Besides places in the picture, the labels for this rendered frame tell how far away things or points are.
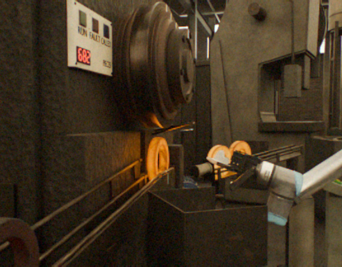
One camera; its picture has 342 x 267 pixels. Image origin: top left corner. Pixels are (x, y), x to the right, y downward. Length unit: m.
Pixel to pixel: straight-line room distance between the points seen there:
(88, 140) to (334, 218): 1.42
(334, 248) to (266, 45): 2.48
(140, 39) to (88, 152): 0.44
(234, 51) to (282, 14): 0.58
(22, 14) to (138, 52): 0.37
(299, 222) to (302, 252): 0.15
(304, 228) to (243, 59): 2.46
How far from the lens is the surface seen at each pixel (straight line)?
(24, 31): 1.16
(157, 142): 1.45
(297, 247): 2.12
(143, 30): 1.33
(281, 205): 1.55
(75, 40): 1.13
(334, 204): 2.13
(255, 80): 4.12
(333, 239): 2.17
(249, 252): 0.91
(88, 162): 1.10
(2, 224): 0.69
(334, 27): 10.29
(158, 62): 1.33
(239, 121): 4.15
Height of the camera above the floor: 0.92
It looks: 3 degrees down
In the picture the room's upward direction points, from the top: straight up
